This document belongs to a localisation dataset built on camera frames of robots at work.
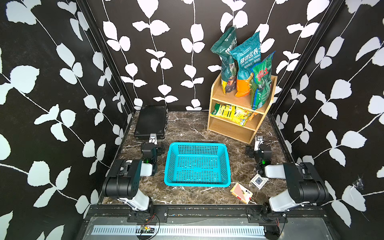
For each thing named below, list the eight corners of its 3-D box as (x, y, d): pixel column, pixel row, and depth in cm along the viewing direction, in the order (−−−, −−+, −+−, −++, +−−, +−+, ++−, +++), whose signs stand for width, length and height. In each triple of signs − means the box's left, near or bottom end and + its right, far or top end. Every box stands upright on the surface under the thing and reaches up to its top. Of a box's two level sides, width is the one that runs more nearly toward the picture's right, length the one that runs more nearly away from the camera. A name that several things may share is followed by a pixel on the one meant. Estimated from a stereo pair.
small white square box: (259, 190, 84) (261, 189, 82) (249, 181, 87) (250, 179, 85) (267, 181, 87) (268, 179, 86) (257, 172, 91) (258, 171, 89)
